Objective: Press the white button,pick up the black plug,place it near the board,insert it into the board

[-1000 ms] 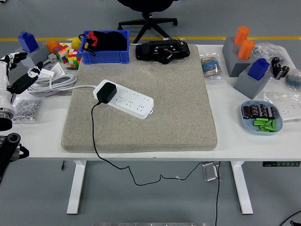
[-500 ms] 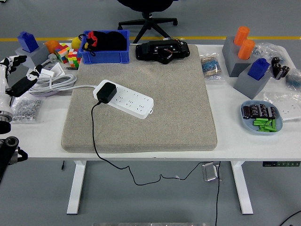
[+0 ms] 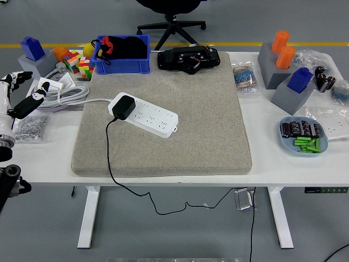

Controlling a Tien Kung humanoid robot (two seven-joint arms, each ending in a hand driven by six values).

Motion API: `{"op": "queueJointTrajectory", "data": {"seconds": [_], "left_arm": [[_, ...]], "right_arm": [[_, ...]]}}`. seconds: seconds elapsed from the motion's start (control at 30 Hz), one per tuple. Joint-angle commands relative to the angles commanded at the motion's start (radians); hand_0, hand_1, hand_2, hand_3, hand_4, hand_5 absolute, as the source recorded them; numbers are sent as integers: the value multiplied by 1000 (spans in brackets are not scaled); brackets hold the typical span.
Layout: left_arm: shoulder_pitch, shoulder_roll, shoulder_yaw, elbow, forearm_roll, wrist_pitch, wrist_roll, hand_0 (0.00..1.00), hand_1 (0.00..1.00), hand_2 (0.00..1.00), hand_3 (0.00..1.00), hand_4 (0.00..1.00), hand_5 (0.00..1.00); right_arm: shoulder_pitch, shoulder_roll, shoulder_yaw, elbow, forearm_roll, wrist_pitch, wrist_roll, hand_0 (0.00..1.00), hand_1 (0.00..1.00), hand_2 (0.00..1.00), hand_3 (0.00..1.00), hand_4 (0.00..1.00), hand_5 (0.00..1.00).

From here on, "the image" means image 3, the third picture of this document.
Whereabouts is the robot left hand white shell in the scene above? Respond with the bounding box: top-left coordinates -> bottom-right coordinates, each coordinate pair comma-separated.
0,70 -> 51,137

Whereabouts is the black plug cord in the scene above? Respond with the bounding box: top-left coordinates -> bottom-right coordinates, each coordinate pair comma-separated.
105,117 -> 249,216

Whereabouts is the black plug adapter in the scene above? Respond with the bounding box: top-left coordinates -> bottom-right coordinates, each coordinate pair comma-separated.
112,94 -> 136,120

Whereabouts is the white power strip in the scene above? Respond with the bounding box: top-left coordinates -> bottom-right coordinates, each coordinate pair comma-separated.
107,92 -> 179,139

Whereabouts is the clear bag of screws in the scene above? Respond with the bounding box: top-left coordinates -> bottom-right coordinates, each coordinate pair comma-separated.
12,114 -> 51,145

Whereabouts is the small grey block holder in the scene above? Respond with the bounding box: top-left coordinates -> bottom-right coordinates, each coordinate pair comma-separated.
270,73 -> 316,116
17,50 -> 58,80

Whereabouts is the white socket box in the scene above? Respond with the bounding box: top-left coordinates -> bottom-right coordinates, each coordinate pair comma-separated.
37,77 -> 64,91

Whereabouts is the blue plastic block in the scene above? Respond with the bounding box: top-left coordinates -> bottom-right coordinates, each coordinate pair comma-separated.
286,67 -> 314,94
20,35 -> 46,62

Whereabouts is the white square panel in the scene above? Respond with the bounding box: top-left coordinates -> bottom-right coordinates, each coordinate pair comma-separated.
58,72 -> 76,90

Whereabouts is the orange plastic cup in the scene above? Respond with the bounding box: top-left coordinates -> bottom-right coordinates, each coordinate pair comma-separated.
52,46 -> 71,63

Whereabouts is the multicoloured puzzle cube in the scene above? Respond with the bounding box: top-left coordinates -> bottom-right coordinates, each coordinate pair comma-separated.
78,56 -> 95,79
62,50 -> 82,74

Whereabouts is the blue plastic bin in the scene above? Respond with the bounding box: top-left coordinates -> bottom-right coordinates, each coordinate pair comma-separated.
91,34 -> 151,75

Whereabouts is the white table leg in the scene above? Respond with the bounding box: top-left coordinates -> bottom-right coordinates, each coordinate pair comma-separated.
267,187 -> 294,249
77,186 -> 101,249

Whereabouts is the black fabric pouch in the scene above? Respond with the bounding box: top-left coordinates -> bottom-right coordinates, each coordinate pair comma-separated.
113,35 -> 148,59

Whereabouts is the black mechanical module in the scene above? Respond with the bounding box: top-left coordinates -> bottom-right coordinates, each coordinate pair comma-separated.
157,45 -> 221,75

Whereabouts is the grey-brown mat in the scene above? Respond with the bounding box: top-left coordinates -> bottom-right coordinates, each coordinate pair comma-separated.
70,51 -> 253,177

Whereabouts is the black office chair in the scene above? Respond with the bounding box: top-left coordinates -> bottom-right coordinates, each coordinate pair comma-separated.
135,0 -> 207,50

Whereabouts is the clear bag of resistors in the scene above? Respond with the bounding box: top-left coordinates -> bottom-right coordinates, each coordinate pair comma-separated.
231,61 -> 262,96

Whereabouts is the large grey block holder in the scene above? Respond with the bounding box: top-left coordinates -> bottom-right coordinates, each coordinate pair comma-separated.
257,42 -> 299,90

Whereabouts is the orange plastic cylinder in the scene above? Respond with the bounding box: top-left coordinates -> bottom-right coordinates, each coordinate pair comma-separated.
275,45 -> 297,70
270,29 -> 291,54

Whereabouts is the light blue plate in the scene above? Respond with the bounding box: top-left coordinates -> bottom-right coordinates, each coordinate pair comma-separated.
279,116 -> 329,158

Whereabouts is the crumpled clear plastic bag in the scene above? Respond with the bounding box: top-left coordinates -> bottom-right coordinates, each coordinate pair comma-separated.
293,48 -> 335,73

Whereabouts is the table height control panel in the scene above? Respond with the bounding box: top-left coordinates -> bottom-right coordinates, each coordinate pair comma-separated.
304,187 -> 349,194

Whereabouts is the bag of blue parts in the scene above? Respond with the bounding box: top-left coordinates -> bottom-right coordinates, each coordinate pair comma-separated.
331,79 -> 349,106

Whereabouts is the grey power strip cable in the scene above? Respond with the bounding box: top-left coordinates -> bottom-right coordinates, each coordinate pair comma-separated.
29,62 -> 112,112

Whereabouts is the clear plastic bracket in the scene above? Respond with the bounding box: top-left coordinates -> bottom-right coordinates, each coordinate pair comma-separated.
233,187 -> 257,211

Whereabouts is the black hanging cable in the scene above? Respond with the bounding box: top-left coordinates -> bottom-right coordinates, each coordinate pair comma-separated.
249,187 -> 257,262

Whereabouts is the bagged white wall socket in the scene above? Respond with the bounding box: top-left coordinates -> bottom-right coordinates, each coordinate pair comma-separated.
305,105 -> 349,141

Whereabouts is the black floor cable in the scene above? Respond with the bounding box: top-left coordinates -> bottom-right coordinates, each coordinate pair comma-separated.
323,243 -> 349,262

